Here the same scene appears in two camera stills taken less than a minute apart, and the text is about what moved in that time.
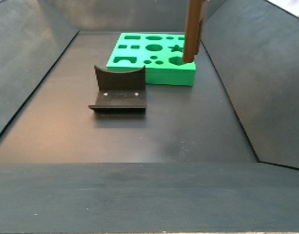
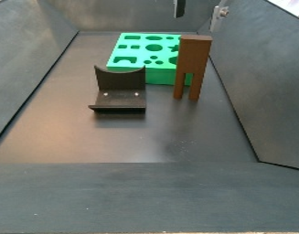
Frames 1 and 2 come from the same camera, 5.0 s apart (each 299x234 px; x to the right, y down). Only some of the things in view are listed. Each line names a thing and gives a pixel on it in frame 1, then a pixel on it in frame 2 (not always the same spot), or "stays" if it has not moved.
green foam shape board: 159,53 stays
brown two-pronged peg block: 193,29 -> 193,59
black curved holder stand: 120,90 stays
